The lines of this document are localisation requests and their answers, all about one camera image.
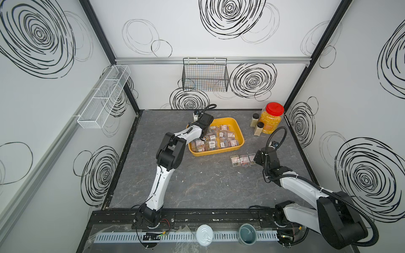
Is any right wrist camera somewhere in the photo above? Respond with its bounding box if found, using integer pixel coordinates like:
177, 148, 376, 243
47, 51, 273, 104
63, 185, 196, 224
269, 141, 279, 150

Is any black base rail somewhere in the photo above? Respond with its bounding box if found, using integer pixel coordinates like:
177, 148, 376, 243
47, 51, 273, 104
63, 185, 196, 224
88, 207, 303, 229

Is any black wire wall basket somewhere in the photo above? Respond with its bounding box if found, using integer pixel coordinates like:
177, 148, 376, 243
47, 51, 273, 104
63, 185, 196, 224
181, 58, 229, 92

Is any rear black cap spice bottle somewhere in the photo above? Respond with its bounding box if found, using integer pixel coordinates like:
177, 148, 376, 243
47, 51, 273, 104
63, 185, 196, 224
250, 113, 260, 128

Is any white slotted cable duct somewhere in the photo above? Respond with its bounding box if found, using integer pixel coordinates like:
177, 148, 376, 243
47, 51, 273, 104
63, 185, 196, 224
93, 230, 281, 244

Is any clear paper clip box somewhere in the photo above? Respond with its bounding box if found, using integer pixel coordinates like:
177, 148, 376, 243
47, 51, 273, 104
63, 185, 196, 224
248, 153, 256, 164
239, 155, 251, 167
230, 155, 241, 167

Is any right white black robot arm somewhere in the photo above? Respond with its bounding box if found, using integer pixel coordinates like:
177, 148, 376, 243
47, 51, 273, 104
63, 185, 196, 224
254, 148, 379, 249

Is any grey green cup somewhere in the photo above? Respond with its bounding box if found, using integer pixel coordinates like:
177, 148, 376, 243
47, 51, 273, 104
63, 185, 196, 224
238, 223, 257, 246

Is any red lid corn jar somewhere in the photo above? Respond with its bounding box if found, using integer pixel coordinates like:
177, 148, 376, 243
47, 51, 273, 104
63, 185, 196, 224
259, 102, 284, 134

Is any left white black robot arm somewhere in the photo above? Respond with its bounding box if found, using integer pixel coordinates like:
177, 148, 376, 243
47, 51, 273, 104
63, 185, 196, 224
139, 112, 214, 227

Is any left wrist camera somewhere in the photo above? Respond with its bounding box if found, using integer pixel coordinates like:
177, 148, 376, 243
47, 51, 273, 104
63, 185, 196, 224
193, 110, 200, 122

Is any front black cap spice bottle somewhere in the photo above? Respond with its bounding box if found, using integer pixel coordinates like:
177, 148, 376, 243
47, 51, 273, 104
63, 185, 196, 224
254, 122, 264, 136

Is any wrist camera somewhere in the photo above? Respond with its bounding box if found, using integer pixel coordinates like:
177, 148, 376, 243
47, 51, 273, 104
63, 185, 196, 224
269, 141, 279, 150
193, 110, 200, 122

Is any yellow plastic storage tray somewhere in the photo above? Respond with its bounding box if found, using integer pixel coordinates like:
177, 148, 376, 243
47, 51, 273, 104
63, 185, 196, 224
188, 118, 245, 157

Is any black cap spice bottle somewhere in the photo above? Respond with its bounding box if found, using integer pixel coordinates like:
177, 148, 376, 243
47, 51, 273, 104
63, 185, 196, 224
250, 113, 260, 128
254, 122, 264, 136

